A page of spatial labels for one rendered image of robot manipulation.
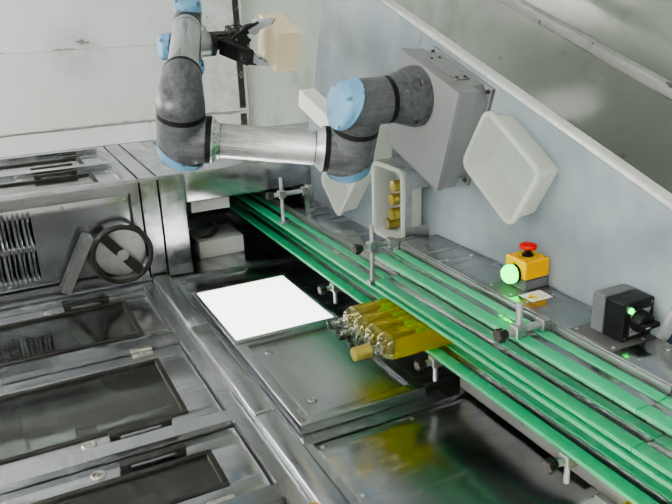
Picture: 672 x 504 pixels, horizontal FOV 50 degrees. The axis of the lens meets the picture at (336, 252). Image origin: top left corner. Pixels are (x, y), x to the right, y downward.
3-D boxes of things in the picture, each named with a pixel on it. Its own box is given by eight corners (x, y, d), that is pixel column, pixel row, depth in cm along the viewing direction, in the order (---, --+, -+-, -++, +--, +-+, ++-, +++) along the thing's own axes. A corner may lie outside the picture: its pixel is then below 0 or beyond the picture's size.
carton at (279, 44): (281, 13, 226) (259, 14, 222) (302, 32, 215) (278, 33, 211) (279, 50, 233) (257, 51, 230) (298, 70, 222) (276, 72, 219)
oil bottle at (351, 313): (409, 309, 198) (340, 327, 189) (409, 291, 196) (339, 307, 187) (420, 317, 193) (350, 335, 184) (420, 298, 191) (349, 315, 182)
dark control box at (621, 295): (620, 318, 146) (589, 327, 143) (624, 282, 143) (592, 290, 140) (653, 334, 139) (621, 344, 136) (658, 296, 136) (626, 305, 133)
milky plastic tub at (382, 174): (396, 227, 221) (372, 232, 218) (396, 156, 214) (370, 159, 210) (428, 243, 206) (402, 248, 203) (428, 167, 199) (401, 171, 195)
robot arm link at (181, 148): (383, 139, 173) (151, 121, 165) (372, 189, 183) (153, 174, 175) (377, 113, 182) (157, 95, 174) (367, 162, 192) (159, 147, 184)
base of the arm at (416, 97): (404, 57, 181) (370, 60, 177) (437, 75, 170) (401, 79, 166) (398, 114, 189) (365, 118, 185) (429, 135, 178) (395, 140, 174)
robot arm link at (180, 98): (152, 78, 158) (166, -9, 194) (153, 121, 165) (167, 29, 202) (205, 82, 160) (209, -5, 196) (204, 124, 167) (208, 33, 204)
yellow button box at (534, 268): (529, 275, 169) (504, 282, 166) (530, 246, 167) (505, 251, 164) (549, 285, 163) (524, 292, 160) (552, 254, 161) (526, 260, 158)
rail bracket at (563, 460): (588, 464, 144) (536, 485, 139) (591, 435, 142) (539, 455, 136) (603, 475, 141) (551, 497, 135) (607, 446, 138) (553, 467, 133)
